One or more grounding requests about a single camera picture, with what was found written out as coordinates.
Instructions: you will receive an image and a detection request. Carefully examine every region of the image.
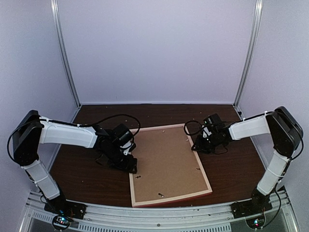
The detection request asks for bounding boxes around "right aluminium corner post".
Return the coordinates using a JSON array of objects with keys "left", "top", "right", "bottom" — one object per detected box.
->
[{"left": 233, "top": 0, "right": 263, "bottom": 109}]

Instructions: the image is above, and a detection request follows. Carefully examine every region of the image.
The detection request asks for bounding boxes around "left controller board with leds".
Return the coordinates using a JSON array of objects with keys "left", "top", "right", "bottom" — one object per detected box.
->
[{"left": 52, "top": 215, "right": 73, "bottom": 231}]

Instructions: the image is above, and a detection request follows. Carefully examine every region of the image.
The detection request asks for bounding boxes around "left camera cable black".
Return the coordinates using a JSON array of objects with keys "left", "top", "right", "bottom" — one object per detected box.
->
[{"left": 72, "top": 115, "right": 141, "bottom": 136}]

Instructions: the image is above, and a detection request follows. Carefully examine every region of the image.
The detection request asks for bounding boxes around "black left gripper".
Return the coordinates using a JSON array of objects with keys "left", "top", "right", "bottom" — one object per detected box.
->
[{"left": 105, "top": 144, "right": 138, "bottom": 174}]

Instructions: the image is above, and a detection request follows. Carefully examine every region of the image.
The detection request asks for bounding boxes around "left aluminium corner post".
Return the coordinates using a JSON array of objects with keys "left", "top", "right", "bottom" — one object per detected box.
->
[{"left": 50, "top": 0, "right": 81, "bottom": 108}]

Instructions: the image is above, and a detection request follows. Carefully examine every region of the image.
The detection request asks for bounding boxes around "aluminium corner post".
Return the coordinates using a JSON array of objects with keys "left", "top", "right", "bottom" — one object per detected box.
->
[
  {"left": 50, "top": 0, "right": 81, "bottom": 108},
  {"left": 233, "top": 0, "right": 263, "bottom": 109}
]

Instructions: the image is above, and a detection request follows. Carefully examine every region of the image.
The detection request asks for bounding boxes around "right camera cable black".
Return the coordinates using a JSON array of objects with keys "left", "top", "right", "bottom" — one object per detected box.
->
[{"left": 183, "top": 120, "right": 203, "bottom": 136}]

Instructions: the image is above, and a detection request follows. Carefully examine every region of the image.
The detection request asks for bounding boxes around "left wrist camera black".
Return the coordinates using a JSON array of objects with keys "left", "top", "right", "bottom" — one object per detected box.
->
[{"left": 112, "top": 124, "right": 133, "bottom": 146}]

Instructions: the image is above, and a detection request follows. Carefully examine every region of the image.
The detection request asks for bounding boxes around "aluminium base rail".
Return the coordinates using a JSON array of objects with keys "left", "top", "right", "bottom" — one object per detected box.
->
[{"left": 24, "top": 187, "right": 294, "bottom": 232}]

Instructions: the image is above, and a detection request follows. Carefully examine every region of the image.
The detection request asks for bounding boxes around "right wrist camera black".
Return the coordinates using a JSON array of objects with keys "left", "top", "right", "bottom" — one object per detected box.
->
[{"left": 204, "top": 113, "right": 224, "bottom": 132}]

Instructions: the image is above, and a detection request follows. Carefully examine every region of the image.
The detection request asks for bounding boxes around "brown backing board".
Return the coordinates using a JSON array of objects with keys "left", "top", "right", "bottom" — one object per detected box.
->
[{"left": 132, "top": 127, "right": 209, "bottom": 203}]

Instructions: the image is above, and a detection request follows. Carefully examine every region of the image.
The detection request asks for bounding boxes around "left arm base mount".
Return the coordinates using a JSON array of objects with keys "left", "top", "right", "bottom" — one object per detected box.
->
[{"left": 44, "top": 192, "right": 86, "bottom": 219}]

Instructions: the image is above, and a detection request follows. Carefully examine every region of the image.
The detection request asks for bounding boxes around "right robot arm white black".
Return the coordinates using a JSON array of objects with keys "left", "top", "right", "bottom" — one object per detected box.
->
[{"left": 191, "top": 106, "right": 304, "bottom": 214}]

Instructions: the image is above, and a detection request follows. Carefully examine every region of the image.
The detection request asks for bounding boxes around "right controller board with leds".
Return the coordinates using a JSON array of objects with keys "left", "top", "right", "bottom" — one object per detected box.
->
[{"left": 246, "top": 215, "right": 266, "bottom": 230}]

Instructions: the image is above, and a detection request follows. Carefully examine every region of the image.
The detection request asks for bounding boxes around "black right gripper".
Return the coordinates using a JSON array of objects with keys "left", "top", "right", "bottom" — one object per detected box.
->
[{"left": 193, "top": 132, "right": 224, "bottom": 155}]

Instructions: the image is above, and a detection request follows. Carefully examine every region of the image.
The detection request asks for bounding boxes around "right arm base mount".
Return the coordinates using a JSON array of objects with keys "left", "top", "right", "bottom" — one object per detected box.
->
[{"left": 231, "top": 189, "right": 272, "bottom": 218}]

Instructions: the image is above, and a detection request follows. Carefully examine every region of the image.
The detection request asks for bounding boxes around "camera cable black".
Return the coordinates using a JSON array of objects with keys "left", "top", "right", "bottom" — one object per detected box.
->
[
  {"left": 183, "top": 120, "right": 203, "bottom": 136},
  {"left": 72, "top": 115, "right": 141, "bottom": 136}
]

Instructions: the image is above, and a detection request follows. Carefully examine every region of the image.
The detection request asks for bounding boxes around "controller board with leds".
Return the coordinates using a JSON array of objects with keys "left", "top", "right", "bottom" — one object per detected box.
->
[
  {"left": 52, "top": 215, "right": 73, "bottom": 231},
  {"left": 246, "top": 215, "right": 266, "bottom": 230}
]

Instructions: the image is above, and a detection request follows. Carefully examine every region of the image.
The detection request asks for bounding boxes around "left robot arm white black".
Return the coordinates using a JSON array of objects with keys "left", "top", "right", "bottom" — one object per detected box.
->
[{"left": 7, "top": 110, "right": 138, "bottom": 215}]

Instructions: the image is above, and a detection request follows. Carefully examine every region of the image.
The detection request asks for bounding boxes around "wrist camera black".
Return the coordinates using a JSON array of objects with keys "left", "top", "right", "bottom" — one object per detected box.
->
[
  {"left": 112, "top": 124, "right": 133, "bottom": 146},
  {"left": 204, "top": 113, "right": 224, "bottom": 132}
]

